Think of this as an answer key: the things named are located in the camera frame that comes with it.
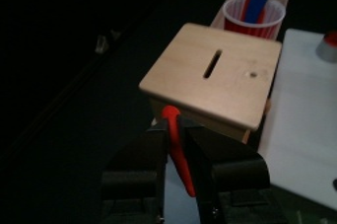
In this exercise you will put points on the red plastic cup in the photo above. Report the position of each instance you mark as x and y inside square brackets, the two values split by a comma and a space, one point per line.
[254, 27]

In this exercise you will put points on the white plastic cutting board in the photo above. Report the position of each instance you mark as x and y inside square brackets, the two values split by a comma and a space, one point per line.
[302, 119]

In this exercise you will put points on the wooden box with slot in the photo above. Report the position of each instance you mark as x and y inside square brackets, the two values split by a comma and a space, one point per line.
[218, 70]

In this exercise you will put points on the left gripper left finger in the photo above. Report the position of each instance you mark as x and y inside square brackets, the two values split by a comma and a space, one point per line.
[140, 168]

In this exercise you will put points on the red play dough strip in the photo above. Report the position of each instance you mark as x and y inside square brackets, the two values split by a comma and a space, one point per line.
[173, 126]

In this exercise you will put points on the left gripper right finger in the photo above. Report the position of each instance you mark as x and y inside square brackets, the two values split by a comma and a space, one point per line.
[228, 175]

